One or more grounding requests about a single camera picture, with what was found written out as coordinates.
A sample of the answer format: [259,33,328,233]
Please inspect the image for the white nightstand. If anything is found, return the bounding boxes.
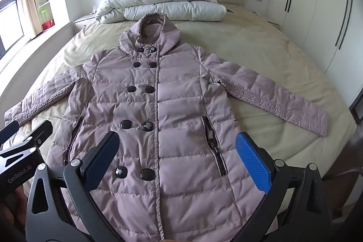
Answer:
[73,13,98,33]

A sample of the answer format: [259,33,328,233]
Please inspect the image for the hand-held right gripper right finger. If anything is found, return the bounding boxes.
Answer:
[235,131,332,242]

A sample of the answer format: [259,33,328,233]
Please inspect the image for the mauve quilted puffer coat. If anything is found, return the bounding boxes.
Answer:
[4,13,330,242]

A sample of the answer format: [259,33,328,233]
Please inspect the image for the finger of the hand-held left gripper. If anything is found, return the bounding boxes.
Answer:
[0,121,20,144]
[0,121,54,159]

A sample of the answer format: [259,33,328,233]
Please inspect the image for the bed with beige sheet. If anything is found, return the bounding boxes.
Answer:
[0,2,358,191]

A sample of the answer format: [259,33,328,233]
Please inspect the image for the white wardrobe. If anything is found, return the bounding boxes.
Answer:
[269,0,363,106]

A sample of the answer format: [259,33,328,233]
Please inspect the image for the white duvet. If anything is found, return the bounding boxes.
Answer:
[95,0,227,24]

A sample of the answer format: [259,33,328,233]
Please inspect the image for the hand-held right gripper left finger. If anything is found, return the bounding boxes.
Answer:
[25,131,120,242]

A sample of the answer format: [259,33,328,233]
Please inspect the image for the black framed window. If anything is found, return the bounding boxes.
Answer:
[0,0,25,55]

